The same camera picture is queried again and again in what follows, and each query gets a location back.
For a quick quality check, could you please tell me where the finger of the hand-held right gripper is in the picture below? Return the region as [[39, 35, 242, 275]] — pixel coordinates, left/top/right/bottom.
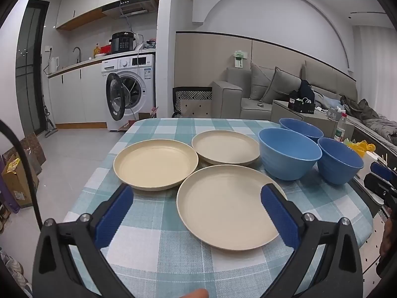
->
[[370, 162, 397, 179], [364, 174, 397, 207]]

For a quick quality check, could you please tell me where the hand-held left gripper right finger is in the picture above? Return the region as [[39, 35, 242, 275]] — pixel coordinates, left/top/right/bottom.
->
[[261, 184, 363, 298]]

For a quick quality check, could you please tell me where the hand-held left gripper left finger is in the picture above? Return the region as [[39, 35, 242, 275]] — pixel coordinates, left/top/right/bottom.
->
[[33, 184, 134, 298]]

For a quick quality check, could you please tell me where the blue bowl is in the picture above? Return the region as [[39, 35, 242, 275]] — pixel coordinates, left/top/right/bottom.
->
[[259, 128, 322, 181], [318, 137, 364, 185], [280, 118, 324, 143]]

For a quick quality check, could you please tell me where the beige round plate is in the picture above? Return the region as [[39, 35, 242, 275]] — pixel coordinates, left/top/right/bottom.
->
[[113, 139, 199, 192], [192, 130, 260, 166], [177, 164, 287, 251]]

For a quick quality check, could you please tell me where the person's left hand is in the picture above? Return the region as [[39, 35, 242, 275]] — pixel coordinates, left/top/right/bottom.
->
[[181, 288, 209, 298]]

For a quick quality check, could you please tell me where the white container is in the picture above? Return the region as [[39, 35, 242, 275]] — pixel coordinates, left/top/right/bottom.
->
[[360, 151, 378, 177]]

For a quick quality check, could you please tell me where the yellow plastic bag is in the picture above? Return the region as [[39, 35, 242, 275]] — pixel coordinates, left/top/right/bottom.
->
[[346, 140, 376, 157]]

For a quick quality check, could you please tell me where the grey blanket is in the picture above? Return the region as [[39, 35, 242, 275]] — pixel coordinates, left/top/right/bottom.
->
[[341, 96, 397, 143]]

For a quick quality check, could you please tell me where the teal white checked tablecloth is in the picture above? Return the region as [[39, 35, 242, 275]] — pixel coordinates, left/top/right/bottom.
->
[[64, 118, 374, 298]]

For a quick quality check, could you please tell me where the plastic water bottle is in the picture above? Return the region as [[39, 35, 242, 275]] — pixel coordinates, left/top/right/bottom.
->
[[334, 113, 348, 143]]

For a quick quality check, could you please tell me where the tissue box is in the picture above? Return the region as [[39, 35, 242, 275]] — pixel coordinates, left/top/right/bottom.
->
[[327, 107, 346, 121]]

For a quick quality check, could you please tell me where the black box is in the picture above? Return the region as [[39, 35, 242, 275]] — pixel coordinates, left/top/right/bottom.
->
[[288, 91, 315, 114]]

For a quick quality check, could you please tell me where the brown patterned board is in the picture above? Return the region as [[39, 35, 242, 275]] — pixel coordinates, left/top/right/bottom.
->
[[20, 132, 47, 174]]

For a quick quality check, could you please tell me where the red brown cardboard box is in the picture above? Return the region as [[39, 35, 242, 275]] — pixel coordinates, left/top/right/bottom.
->
[[118, 106, 159, 131]]

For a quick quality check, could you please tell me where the grey side cabinet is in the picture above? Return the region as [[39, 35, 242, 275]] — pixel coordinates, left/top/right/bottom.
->
[[271, 100, 354, 140]]

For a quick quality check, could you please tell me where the grey floor mop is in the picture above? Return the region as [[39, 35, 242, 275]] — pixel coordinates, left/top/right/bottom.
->
[[43, 104, 58, 139]]

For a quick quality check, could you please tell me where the black bag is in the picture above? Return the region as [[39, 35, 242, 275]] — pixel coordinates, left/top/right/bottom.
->
[[298, 80, 315, 100]]

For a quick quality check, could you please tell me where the grey sneaker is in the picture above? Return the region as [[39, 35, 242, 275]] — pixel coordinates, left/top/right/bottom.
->
[[0, 248, 33, 298]]

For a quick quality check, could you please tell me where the grey sofa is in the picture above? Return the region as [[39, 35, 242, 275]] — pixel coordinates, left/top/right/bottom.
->
[[212, 60, 397, 159]]

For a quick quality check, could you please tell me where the grey sofa pillow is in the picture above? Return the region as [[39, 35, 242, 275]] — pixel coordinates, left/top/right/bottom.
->
[[261, 67, 301, 104], [250, 63, 276, 100]]

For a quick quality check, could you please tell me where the white kitchen base cabinet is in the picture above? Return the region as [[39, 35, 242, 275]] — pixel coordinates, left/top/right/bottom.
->
[[48, 59, 107, 129]]

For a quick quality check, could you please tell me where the black chair patterned cushion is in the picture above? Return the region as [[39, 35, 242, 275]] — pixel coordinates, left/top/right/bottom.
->
[[172, 86, 213, 119]]

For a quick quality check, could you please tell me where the white washing machine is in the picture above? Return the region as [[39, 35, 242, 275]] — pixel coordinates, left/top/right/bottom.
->
[[102, 54, 156, 131]]

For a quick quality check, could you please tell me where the dark glass door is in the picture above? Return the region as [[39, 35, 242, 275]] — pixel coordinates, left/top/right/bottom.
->
[[15, 0, 50, 135]]

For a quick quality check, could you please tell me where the black pressure cooker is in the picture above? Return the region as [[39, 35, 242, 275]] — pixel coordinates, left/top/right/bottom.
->
[[110, 32, 136, 53]]

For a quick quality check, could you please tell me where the steel range hood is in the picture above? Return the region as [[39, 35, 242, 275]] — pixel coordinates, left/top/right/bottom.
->
[[102, 1, 157, 19]]

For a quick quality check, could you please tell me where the black cable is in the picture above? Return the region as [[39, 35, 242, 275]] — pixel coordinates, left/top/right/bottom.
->
[[0, 119, 44, 227]]

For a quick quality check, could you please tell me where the green white wall panel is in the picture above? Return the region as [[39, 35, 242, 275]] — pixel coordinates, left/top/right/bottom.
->
[[233, 50, 248, 69]]

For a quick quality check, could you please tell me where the white kitchen wall cabinet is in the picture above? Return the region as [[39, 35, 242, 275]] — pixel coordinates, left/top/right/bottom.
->
[[56, 0, 162, 31]]

